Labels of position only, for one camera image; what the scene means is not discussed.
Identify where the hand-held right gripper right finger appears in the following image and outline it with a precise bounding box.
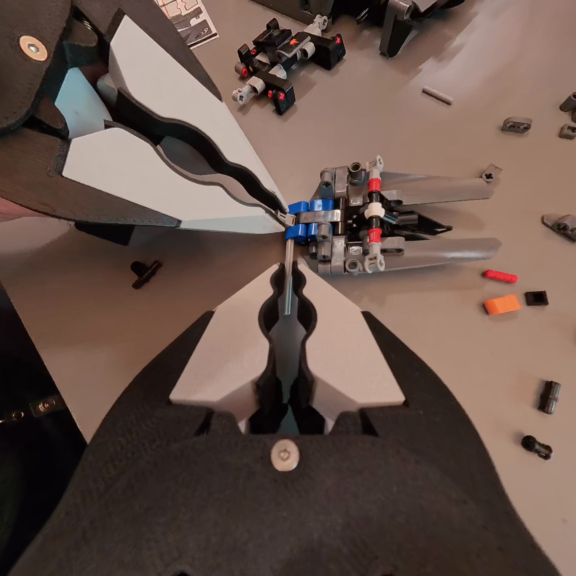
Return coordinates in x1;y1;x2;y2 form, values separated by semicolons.
290;260;407;435

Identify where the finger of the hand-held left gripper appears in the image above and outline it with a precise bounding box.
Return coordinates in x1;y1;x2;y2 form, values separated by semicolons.
61;119;289;235
108;15;290;214

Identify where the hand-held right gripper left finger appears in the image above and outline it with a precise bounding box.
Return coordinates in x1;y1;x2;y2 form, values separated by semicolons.
169;263;289;435

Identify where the long light grey lego axle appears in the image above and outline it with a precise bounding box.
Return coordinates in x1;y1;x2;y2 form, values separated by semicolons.
284;238;295;316

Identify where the grey winged lego assembly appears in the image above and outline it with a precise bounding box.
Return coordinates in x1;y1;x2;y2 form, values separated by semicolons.
286;155;502;276

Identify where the black lego T connector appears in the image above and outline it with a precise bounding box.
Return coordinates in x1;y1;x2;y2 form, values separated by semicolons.
130;260;163;290

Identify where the orange lego curved brick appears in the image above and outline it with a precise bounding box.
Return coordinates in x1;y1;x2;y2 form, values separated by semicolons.
483;295;523;316

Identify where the black lego pin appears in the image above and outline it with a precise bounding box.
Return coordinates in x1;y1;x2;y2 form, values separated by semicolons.
521;435;553;461
538;380;562;415

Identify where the large lego vehicle build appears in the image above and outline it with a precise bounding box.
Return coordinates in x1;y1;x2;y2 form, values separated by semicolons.
250;0;471;59

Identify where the dark grey curved lego connector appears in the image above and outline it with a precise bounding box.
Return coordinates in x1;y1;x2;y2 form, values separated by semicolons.
541;214;576;241

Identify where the printed sticker sheet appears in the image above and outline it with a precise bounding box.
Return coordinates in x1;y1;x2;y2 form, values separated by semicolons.
153;0;220;49

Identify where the black badge reel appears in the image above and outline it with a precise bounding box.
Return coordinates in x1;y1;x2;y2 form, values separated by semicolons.
0;395;61;424

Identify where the small black lego frame assembly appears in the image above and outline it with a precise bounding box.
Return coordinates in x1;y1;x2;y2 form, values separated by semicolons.
232;16;347;116

